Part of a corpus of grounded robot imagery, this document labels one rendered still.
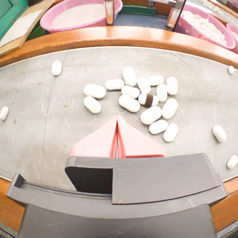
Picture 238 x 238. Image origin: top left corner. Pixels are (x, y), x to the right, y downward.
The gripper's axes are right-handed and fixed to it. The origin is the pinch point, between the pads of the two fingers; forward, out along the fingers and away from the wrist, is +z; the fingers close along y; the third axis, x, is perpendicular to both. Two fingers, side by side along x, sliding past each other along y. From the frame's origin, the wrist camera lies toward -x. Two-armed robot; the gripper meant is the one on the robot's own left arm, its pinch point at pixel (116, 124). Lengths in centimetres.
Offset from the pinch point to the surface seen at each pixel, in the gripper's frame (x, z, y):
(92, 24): -12.9, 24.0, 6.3
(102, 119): 4.1, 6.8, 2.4
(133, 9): -23, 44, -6
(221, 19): -30, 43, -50
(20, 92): 0.2, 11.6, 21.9
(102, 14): -18.0, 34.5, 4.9
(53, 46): -8.1, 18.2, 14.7
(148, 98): 0.7, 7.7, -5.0
